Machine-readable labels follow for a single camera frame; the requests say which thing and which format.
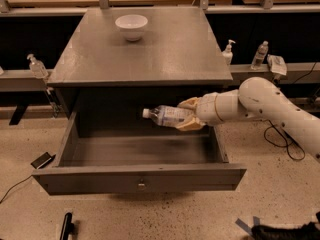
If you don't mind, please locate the small clear bottle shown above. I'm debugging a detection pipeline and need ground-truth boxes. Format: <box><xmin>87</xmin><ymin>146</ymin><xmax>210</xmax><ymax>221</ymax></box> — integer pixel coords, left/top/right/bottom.
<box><xmin>251</xmin><ymin>41</ymin><xmax>269</xmax><ymax>70</ymax></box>

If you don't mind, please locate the grey wooden cabinet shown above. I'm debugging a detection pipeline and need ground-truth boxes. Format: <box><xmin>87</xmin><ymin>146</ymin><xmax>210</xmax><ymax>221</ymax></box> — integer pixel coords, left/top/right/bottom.
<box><xmin>48</xmin><ymin>6</ymin><xmax>232</xmax><ymax>89</ymax></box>

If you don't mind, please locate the grey open top drawer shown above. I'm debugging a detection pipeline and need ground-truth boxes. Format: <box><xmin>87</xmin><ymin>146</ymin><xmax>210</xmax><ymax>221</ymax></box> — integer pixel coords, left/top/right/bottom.
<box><xmin>32</xmin><ymin>93</ymin><xmax>248</xmax><ymax>196</ymax></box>

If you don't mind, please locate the clear pump sanitizer bottle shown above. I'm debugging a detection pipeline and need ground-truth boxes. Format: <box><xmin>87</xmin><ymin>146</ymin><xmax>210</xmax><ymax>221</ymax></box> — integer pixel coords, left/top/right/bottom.
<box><xmin>27</xmin><ymin>54</ymin><xmax>49</xmax><ymax>80</ymax></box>

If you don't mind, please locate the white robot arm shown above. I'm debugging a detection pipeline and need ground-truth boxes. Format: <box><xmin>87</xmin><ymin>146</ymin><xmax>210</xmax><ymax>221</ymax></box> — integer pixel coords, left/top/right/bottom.
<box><xmin>176</xmin><ymin>77</ymin><xmax>320</xmax><ymax>161</ymax></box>

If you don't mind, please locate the white wipes packet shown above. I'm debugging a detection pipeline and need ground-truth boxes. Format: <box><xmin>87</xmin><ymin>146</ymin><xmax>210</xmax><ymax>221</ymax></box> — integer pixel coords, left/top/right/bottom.
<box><xmin>267</xmin><ymin>55</ymin><xmax>287</xmax><ymax>76</ymax></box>

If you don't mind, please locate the white ceramic bowl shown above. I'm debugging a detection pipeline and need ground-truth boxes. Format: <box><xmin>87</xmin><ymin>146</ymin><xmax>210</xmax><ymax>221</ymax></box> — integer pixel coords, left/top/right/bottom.
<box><xmin>115</xmin><ymin>14</ymin><xmax>148</xmax><ymax>41</ymax></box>

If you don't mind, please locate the blue tape cross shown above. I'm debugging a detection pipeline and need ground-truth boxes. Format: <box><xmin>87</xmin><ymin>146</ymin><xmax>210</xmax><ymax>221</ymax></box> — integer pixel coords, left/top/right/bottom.
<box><xmin>235</xmin><ymin>216</ymin><xmax>260</xmax><ymax>235</ymax></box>

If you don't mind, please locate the black handle object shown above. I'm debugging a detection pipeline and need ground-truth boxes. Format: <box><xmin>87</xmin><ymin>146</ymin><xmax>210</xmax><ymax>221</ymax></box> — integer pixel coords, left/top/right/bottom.
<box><xmin>59</xmin><ymin>212</ymin><xmax>74</xmax><ymax>240</ymax></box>

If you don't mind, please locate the clear plastic water bottle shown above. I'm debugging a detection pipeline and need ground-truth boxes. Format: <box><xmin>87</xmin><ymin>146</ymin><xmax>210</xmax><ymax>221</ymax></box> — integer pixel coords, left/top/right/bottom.
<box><xmin>142</xmin><ymin>105</ymin><xmax>193</xmax><ymax>127</ymax></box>

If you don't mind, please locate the black phone on floor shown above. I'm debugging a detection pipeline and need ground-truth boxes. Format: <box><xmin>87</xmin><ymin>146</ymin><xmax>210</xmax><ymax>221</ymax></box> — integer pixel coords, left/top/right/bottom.
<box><xmin>31</xmin><ymin>152</ymin><xmax>55</xmax><ymax>169</ymax></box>

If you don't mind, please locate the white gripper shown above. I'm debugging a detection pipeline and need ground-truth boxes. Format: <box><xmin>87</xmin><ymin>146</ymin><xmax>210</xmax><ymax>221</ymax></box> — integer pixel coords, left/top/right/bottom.
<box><xmin>175</xmin><ymin>93</ymin><xmax>222</xmax><ymax>131</ymax></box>

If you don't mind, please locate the white pump dispenser bottle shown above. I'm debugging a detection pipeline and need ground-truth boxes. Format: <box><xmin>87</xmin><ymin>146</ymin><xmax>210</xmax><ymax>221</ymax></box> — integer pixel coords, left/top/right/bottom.
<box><xmin>222</xmin><ymin>39</ymin><xmax>235</xmax><ymax>65</ymax></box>

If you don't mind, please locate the black floor cable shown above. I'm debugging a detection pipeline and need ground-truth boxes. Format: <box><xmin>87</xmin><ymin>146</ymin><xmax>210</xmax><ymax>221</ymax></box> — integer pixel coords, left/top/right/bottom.
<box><xmin>0</xmin><ymin>174</ymin><xmax>34</xmax><ymax>204</ymax></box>

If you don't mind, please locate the black looped cable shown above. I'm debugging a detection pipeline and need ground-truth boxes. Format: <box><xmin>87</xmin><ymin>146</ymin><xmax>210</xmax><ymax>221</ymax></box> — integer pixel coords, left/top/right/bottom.
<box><xmin>263</xmin><ymin>119</ymin><xmax>306</xmax><ymax>162</ymax></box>

